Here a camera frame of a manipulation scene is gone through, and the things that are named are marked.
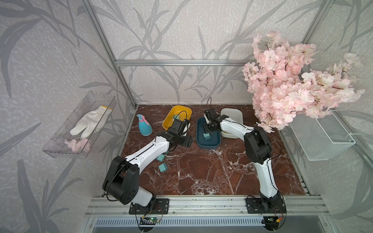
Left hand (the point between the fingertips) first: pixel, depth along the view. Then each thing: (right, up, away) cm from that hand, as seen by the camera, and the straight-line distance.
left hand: (187, 138), depth 87 cm
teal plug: (+13, 0, +11) cm, 17 cm away
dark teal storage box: (+18, -3, +12) cm, 22 cm away
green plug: (-10, +14, +24) cm, 30 cm away
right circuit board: (+43, -41, -14) cm, 61 cm away
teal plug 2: (-17, -12, +2) cm, 21 cm away
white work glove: (-44, +11, -19) cm, 49 cm away
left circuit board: (-18, -39, -16) cm, 46 cm away
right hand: (+13, +6, +15) cm, 21 cm away
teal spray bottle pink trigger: (-30, +5, +11) cm, 32 cm away
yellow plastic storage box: (-4, +16, +24) cm, 30 cm away
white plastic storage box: (+35, +15, +22) cm, 44 cm away
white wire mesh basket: (+59, +4, -26) cm, 64 cm away
